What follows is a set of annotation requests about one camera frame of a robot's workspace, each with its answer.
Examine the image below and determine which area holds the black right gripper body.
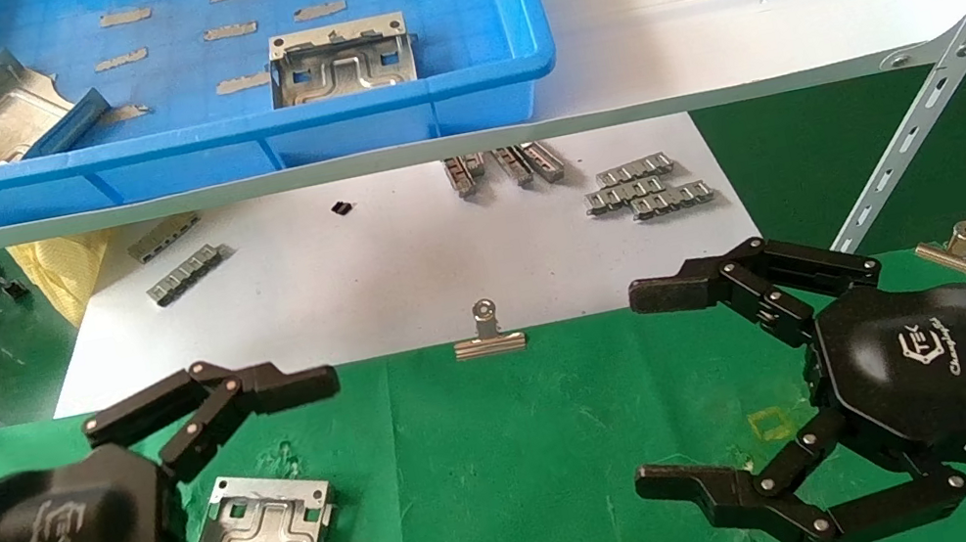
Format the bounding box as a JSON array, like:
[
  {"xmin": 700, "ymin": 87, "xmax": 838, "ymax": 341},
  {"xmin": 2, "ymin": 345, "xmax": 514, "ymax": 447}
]
[{"xmin": 791, "ymin": 268, "xmax": 966, "ymax": 498}]

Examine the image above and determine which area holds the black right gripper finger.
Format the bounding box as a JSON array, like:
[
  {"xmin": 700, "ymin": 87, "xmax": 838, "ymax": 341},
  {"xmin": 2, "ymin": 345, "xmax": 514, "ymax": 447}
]
[
  {"xmin": 628, "ymin": 387, "xmax": 966, "ymax": 542},
  {"xmin": 622, "ymin": 218, "xmax": 892, "ymax": 375}
]

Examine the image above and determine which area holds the small ribbed metal part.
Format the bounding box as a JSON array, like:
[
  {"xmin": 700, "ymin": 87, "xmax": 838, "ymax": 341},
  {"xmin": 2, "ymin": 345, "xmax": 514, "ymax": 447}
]
[
  {"xmin": 591, "ymin": 150, "xmax": 678, "ymax": 191},
  {"xmin": 626, "ymin": 179, "xmax": 718, "ymax": 223},
  {"xmin": 141, "ymin": 243, "xmax": 230, "ymax": 310},
  {"xmin": 518, "ymin": 136, "xmax": 569, "ymax": 187},
  {"xmin": 489, "ymin": 144, "xmax": 536, "ymax": 192},
  {"xmin": 441, "ymin": 152, "xmax": 490, "ymax": 202},
  {"xmin": 582, "ymin": 174, "xmax": 668, "ymax": 217},
  {"xmin": 124, "ymin": 212, "xmax": 207, "ymax": 266}
]

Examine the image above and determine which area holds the gold binder clip right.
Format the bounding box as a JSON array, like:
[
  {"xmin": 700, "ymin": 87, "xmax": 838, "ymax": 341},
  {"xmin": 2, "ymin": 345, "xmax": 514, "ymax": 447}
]
[{"xmin": 911, "ymin": 221, "xmax": 966, "ymax": 294}]

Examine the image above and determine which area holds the white flat board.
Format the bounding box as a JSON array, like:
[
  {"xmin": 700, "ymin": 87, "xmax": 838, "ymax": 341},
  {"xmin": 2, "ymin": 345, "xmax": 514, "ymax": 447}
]
[{"xmin": 22, "ymin": 101, "xmax": 787, "ymax": 419}]

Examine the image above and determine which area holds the silver binder clip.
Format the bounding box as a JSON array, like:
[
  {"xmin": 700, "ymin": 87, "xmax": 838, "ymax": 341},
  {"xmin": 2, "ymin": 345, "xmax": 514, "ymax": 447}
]
[{"xmin": 446, "ymin": 294, "xmax": 529, "ymax": 362}]

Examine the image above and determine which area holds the green cloth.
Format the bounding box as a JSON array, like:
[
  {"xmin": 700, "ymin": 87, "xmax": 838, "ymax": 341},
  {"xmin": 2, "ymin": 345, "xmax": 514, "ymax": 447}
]
[{"xmin": 0, "ymin": 241, "xmax": 966, "ymax": 542}]

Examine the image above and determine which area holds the yellow cloth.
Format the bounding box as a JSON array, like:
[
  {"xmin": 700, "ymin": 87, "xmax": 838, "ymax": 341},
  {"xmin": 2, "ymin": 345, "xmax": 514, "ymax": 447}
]
[{"xmin": 7, "ymin": 227, "xmax": 126, "ymax": 336}]

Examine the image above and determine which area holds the white metal shelf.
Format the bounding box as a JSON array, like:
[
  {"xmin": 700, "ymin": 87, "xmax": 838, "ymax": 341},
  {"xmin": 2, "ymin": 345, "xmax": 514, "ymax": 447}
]
[{"xmin": 0, "ymin": 0, "xmax": 966, "ymax": 252}]

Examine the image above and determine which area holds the blue plastic bin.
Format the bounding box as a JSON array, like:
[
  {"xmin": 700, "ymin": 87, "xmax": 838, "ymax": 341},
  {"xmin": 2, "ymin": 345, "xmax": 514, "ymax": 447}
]
[{"xmin": 0, "ymin": 0, "xmax": 570, "ymax": 228}]

